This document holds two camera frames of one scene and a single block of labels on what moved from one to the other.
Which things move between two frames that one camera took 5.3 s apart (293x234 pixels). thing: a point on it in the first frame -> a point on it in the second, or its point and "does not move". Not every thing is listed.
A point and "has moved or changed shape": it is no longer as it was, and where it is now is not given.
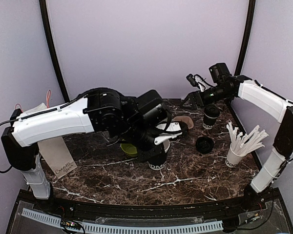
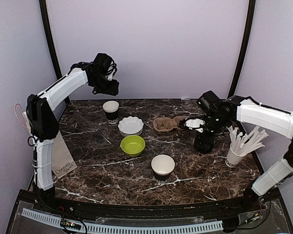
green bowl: x=129 y=148 does not move
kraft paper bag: x=55 y=153 does not move
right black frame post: x=239 y=67 does not move
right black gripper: x=193 y=96 -> x=201 y=141
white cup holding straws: x=233 y=159 does not move
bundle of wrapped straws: x=245 y=144 does not move
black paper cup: x=158 y=162 has moved or changed shape
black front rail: x=82 y=209 does not move
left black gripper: x=144 y=155 -> x=113 y=90
